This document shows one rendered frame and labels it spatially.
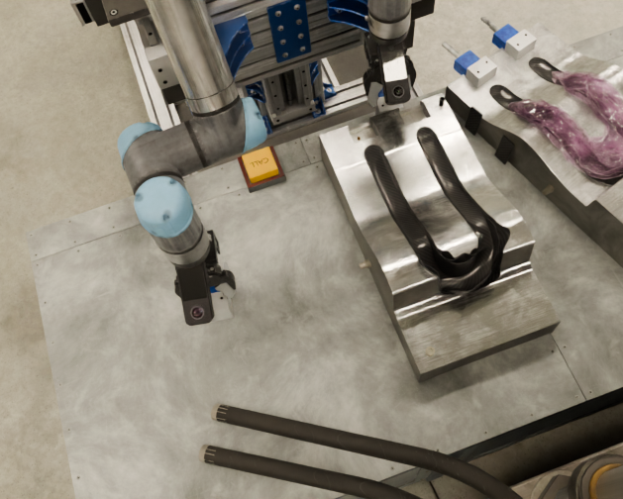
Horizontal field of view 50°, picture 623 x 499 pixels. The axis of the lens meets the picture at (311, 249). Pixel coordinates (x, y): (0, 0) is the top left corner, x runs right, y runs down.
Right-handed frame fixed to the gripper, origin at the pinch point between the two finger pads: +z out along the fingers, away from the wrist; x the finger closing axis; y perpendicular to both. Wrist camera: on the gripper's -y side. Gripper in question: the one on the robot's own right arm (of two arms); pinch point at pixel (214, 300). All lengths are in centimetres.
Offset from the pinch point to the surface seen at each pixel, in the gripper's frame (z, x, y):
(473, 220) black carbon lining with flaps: -7.3, -48.3, 2.5
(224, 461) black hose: 1.1, 1.8, -28.5
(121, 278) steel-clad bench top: 4.6, 18.4, 10.2
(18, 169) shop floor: 85, 79, 99
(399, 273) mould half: -8.9, -33.1, -5.3
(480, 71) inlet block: -4, -60, 36
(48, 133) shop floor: 85, 68, 113
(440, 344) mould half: -1.5, -37.9, -16.5
